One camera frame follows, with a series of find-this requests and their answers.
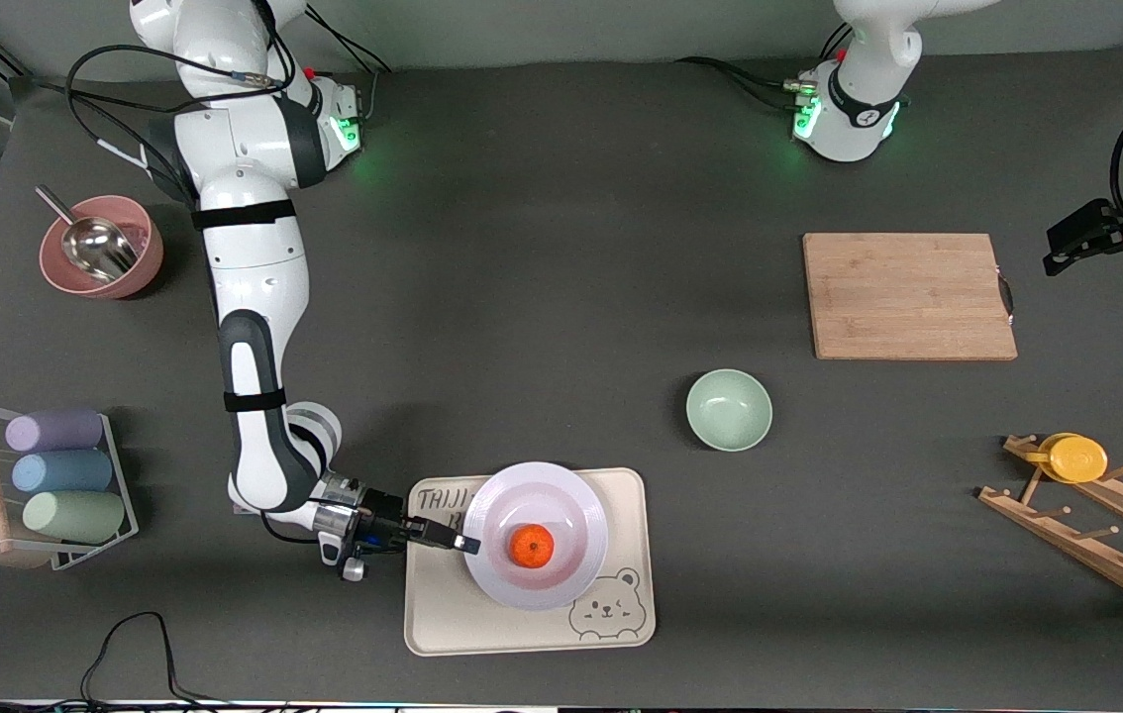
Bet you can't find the pink bowl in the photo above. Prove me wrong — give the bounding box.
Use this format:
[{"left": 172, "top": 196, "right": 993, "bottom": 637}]
[{"left": 39, "top": 195, "right": 165, "bottom": 300}]

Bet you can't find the green bowl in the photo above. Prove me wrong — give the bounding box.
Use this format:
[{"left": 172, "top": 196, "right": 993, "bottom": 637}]
[{"left": 685, "top": 368, "right": 774, "bottom": 453}]

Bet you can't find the black cable on table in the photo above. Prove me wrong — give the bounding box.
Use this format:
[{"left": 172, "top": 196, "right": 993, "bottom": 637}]
[{"left": 81, "top": 612, "right": 226, "bottom": 706}]

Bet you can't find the green plastic cup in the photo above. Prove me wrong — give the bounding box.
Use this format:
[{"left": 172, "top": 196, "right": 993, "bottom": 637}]
[{"left": 22, "top": 490, "right": 127, "bottom": 544}]

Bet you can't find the purple plastic cup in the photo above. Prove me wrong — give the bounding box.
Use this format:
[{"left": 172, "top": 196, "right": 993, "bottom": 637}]
[{"left": 5, "top": 410, "right": 105, "bottom": 454}]

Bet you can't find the cream tray with bear print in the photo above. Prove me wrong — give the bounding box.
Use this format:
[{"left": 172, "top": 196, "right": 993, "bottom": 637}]
[{"left": 404, "top": 467, "right": 657, "bottom": 658}]

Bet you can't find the orange fruit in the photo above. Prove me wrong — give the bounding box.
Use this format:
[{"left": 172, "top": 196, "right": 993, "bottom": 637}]
[{"left": 508, "top": 524, "right": 556, "bottom": 569}]

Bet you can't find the yellow cup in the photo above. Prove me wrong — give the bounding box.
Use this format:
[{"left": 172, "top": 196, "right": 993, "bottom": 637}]
[{"left": 1037, "top": 433, "right": 1109, "bottom": 484}]

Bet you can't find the black right base cable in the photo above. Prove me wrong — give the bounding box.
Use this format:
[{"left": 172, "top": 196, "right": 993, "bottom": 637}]
[{"left": 302, "top": 5, "right": 394, "bottom": 75}]

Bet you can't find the blue plastic cup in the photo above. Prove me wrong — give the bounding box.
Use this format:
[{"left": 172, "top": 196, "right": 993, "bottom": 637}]
[{"left": 11, "top": 451, "right": 114, "bottom": 494}]

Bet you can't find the wooden peg drying rack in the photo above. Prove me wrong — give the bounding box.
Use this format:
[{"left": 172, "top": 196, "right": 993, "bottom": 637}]
[{"left": 977, "top": 433, "right": 1123, "bottom": 625}]

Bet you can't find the black left base cable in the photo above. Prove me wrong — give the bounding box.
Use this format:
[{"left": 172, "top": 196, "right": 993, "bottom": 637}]
[{"left": 678, "top": 56, "right": 802, "bottom": 112}]

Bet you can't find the black base cable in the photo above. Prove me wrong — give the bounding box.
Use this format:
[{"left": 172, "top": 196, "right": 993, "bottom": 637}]
[
  {"left": 302, "top": 5, "right": 394, "bottom": 75},
  {"left": 678, "top": 56, "right": 802, "bottom": 112}
]

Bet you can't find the wooden cutting board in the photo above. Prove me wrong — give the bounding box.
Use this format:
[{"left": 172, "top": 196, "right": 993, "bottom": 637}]
[{"left": 803, "top": 233, "right": 1019, "bottom": 361}]

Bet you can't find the white round plate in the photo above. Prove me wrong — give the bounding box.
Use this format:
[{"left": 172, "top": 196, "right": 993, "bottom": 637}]
[{"left": 462, "top": 461, "right": 610, "bottom": 611}]

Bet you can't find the metal scoop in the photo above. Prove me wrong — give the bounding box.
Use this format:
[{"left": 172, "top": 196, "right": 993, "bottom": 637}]
[{"left": 35, "top": 184, "right": 140, "bottom": 283}]

